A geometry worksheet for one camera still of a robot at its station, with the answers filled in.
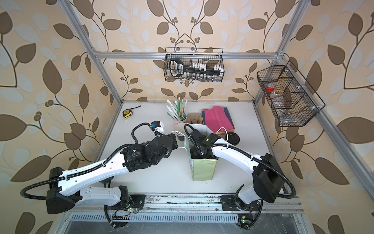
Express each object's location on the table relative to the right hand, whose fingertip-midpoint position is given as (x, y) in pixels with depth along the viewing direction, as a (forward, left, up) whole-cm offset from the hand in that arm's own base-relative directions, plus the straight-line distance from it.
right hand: (198, 158), depth 82 cm
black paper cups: (+5, +9, +22) cm, 24 cm away
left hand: (+4, +11, +19) cm, 22 cm away
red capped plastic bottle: (+35, -46, +21) cm, 61 cm away
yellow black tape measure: (+40, +52, -4) cm, 66 cm away
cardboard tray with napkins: (+29, -16, -2) cm, 33 cm away
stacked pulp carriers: (+33, +1, -4) cm, 33 cm away
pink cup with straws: (+30, +13, +7) cm, 33 cm away
